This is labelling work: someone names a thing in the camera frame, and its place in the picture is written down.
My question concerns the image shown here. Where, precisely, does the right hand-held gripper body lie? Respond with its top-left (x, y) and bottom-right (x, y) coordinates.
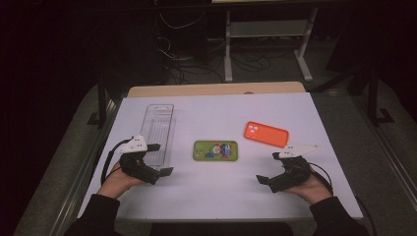
top-left (267, 144), bottom-right (321, 194)

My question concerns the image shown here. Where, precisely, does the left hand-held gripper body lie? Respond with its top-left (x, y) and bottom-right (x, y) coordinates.
top-left (117, 135), bottom-right (161, 185)

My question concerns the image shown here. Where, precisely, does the clear plastic rack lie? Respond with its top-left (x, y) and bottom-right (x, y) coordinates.
top-left (140, 103), bottom-right (176, 168)

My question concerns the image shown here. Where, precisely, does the orange phone case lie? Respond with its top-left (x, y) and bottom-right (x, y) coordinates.
top-left (243, 121), bottom-right (290, 149)

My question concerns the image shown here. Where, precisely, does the green clown print phone case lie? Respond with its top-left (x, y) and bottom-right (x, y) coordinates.
top-left (192, 140), bottom-right (239, 162)

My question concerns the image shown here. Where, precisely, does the person's right hand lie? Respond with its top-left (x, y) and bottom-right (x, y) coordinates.
top-left (284, 170), bottom-right (333, 206)

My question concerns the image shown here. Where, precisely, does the person's left hand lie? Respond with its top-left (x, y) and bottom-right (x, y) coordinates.
top-left (97, 160), bottom-right (146, 200)

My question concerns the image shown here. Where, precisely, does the black metal stand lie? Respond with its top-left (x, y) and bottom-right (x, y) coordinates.
top-left (87, 75), bottom-right (111, 127)
top-left (367, 65), bottom-right (394, 126)

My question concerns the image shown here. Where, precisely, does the right hand-held gripper cable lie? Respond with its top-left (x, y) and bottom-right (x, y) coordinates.
top-left (308, 161), bottom-right (378, 236)

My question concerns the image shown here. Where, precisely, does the metal rail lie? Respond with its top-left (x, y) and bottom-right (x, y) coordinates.
top-left (353, 94), bottom-right (417, 205)
top-left (48, 97), bottom-right (122, 236)

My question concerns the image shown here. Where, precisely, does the tangle of dark floor cables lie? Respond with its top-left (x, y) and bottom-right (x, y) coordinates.
top-left (156, 35), bottom-right (296, 85)

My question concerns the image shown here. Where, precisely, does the white cable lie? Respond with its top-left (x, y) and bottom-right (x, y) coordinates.
top-left (158, 11), bottom-right (206, 31)

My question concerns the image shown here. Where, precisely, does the white metal table frame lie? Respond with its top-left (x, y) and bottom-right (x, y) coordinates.
top-left (224, 8), bottom-right (319, 83)

